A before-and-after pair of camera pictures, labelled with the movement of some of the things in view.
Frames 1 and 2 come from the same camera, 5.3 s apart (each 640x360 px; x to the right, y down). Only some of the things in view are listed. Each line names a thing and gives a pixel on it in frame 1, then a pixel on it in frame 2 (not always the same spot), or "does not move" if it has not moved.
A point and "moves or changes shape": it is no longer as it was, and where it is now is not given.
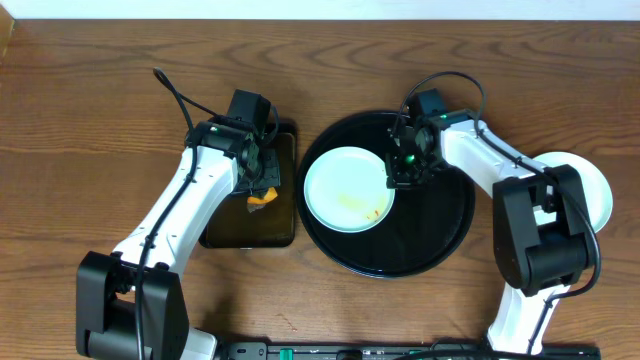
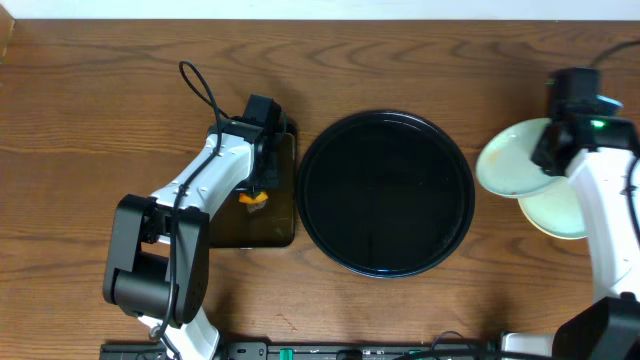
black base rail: [397, 351] does not move
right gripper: [396, 177] -> [537, 161]
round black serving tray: [426, 223] does not move
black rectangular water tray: [270, 226] does not move
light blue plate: [346, 190] moves or changes shape
